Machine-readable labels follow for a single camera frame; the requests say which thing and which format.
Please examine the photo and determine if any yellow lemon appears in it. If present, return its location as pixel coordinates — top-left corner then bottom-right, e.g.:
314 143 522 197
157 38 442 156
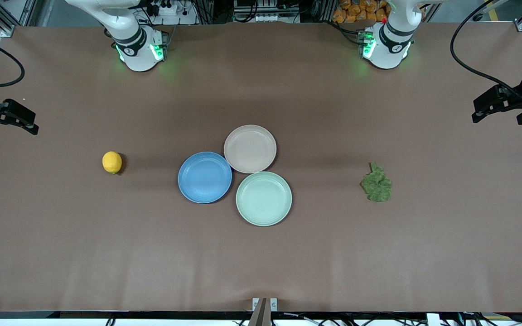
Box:
102 151 123 175

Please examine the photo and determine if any green lettuce leaf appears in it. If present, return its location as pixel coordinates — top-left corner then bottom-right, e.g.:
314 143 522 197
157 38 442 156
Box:
360 162 393 203

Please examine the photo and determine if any bag of orange fruits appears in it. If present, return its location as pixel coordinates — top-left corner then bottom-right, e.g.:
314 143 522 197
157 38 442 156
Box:
332 0 389 24

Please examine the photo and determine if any white power strip board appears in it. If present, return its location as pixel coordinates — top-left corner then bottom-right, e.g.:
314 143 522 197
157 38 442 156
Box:
143 0 199 26

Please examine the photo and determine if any blue plate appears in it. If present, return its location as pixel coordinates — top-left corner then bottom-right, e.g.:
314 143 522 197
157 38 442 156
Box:
178 151 233 204

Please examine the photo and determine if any beige plate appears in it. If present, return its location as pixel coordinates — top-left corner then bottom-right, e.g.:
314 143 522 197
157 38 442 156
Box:
223 125 277 174

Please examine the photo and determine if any light green plate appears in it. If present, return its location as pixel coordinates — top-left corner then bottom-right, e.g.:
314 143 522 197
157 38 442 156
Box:
236 171 293 227

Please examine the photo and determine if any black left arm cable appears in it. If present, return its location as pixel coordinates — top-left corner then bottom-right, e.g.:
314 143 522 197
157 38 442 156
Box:
450 0 522 100

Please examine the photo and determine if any bundle of black cables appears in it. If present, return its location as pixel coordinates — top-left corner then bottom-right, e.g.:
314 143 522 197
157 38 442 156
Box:
458 302 522 326

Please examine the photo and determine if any metal table edge bracket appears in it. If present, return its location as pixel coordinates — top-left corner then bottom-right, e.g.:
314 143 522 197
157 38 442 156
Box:
248 297 278 326

